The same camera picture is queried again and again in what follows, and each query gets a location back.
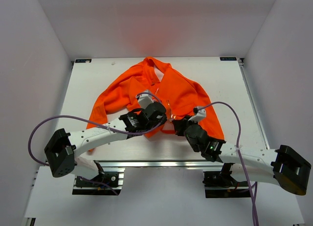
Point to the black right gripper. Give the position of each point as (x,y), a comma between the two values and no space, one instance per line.
(180,124)

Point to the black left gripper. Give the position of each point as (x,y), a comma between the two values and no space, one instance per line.
(160,122)

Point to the orange jacket with pink lining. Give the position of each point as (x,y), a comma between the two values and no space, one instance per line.
(178,94)

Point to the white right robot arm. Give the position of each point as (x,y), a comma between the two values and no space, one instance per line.
(283,167)

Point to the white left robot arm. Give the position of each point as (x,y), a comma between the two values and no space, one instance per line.
(64,149)

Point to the right blue table label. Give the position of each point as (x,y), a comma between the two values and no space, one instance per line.
(228,58)

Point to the blue table label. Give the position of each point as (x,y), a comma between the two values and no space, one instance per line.
(228,58)
(83,61)

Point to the left blue table label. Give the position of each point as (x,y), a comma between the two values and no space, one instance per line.
(83,61)

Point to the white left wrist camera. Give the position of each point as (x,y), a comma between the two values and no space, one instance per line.
(144,98)

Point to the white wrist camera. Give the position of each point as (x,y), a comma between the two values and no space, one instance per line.
(199,115)
(144,98)

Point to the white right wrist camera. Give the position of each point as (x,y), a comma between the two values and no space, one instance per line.
(199,115)

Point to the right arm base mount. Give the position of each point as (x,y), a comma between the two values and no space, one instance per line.
(219,184)

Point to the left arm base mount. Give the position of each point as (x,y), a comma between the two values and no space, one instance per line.
(108,182)

